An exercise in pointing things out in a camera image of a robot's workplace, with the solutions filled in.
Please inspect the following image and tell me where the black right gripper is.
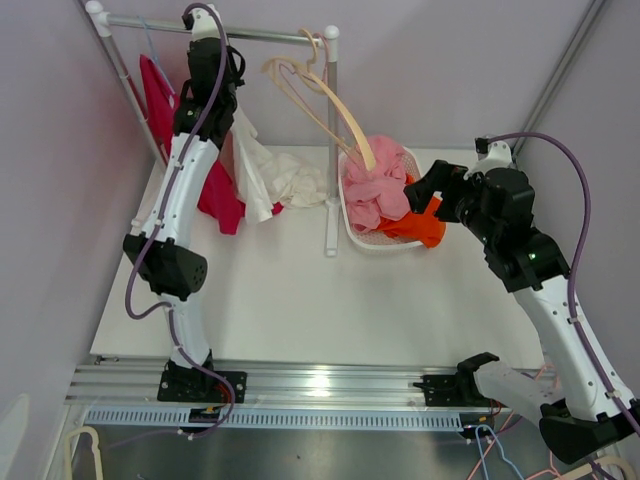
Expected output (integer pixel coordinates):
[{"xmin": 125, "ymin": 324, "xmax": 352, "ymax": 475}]
[{"xmin": 403, "ymin": 160, "xmax": 498, "ymax": 246}]

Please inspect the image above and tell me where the orange t shirt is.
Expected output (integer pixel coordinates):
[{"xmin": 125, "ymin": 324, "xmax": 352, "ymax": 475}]
[{"xmin": 368, "ymin": 174, "xmax": 446, "ymax": 248}]

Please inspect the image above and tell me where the pink t shirt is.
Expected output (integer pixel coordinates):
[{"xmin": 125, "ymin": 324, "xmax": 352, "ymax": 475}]
[{"xmin": 342, "ymin": 135, "xmax": 410, "ymax": 233}]

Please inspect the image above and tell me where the cream wooden hanger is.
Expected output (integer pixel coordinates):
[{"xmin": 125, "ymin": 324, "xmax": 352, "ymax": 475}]
[{"xmin": 261, "ymin": 28, "xmax": 377, "ymax": 173}]

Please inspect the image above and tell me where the pink wire hanger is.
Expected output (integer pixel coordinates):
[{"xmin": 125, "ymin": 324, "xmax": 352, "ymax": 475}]
[{"xmin": 298, "ymin": 28, "xmax": 332, "ymax": 83}]

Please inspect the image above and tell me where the white t shirt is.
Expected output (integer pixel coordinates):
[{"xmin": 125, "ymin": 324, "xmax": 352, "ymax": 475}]
[{"xmin": 230, "ymin": 108, "xmax": 328, "ymax": 225}]

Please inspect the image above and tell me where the magenta t shirt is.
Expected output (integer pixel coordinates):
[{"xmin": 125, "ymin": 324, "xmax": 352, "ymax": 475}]
[{"xmin": 139, "ymin": 55, "xmax": 284, "ymax": 235}]

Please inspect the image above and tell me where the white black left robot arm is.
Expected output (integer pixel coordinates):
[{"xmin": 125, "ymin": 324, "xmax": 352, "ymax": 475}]
[{"xmin": 123, "ymin": 38, "xmax": 242, "ymax": 401}]

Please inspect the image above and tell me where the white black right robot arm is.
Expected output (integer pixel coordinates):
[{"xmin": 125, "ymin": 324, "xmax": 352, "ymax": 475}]
[{"xmin": 404, "ymin": 160, "xmax": 639, "ymax": 464}]

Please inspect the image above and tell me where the blue hanger on floor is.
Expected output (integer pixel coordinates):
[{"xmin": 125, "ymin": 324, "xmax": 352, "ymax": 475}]
[{"xmin": 473, "ymin": 424, "xmax": 525, "ymax": 480}]

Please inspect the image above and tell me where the pink hanger on floor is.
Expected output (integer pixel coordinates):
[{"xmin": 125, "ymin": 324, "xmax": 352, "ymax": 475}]
[{"xmin": 465, "ymin": 364, "xmax": 559, "ymax": 480}]

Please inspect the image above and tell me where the cream hanger on floor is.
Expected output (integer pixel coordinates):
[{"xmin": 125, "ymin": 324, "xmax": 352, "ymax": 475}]
[{"xmin": 558, "ymin": 455, "xmax": 639, "ymax": 480}]

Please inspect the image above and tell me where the cream hanger floor left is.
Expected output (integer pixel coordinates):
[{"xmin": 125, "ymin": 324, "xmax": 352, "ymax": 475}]
[{"xmin": 62, "ymin": 425, "xmax": 105, "ymax": 480}]

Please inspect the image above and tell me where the white perforated plastic basket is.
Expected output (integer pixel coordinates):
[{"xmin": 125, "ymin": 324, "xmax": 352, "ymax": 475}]
[{"xmin": 338, "ymin": 152, "xmax": 423, "ymax": 255}]

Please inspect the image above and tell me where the silver clothes rack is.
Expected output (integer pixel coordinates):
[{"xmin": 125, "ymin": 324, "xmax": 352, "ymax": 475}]
[{"xmin": 85, "ymin": 1, "xmax": 346, "ymax": 257}]

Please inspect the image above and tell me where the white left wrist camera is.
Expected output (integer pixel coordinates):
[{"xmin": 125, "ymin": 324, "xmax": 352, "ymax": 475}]
[{"xmin": 182, "ymin": 3, "xmax": 228, "ymax": 41}]

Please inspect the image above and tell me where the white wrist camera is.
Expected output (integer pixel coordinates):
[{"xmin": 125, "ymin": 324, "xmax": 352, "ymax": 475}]
[
  {"xmin": 182, "ymin": 3, "xmax": 228, "ymax": 41},
  {"xmin": 471, "ymin": 137, "xmax": 513, "ymax": 174}
]

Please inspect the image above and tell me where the blue wire hanger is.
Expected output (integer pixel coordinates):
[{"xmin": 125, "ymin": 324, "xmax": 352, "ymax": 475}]
[{"xmin": 138, "ymin": 16, "xmax": 175, "ymax": 95}]

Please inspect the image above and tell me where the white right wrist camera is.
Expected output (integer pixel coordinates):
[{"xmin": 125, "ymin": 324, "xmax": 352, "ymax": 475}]
[{"xmin": 471, "ymin": 137, "xmax": 513, "ymax": 174}]

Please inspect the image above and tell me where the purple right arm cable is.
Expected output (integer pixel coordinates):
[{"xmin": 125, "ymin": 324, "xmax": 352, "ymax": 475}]
[{"xmin": 489, "ymin": 131, "xmax": 640, "ymax": 436}]

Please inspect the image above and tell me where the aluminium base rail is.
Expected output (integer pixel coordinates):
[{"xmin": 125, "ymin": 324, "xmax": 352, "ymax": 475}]
[{"xmin": 64, "ymin": 354, "xmax": 551, "ymax": 432}]

